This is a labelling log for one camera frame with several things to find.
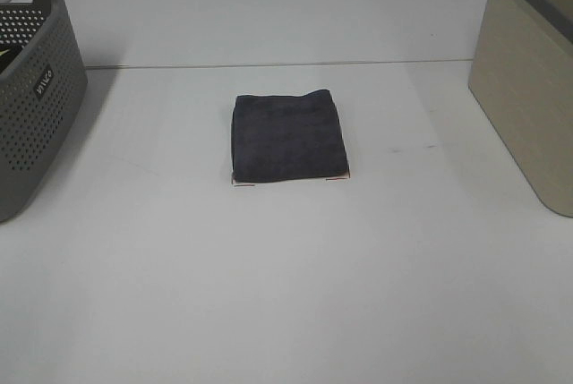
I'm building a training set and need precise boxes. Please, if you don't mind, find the beige plastic basket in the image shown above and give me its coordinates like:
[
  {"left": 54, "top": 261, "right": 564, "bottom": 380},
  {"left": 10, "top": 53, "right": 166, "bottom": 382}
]
[{"left": 468, "top": 0, "right": 572, "bottom": 217}]

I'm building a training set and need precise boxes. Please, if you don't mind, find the dark grey towel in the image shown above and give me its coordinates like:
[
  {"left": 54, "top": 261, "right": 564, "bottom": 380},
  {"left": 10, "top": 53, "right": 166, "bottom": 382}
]
[{"left": 231, "top": 90, "right": 350, "bottom": 183}]

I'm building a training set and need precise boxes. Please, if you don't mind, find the grey perforated plastic basket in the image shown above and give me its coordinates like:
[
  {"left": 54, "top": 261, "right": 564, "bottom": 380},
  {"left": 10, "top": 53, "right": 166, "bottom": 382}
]
[{"left": 1, "top": 0, "right": 88, "bottom": 221}]

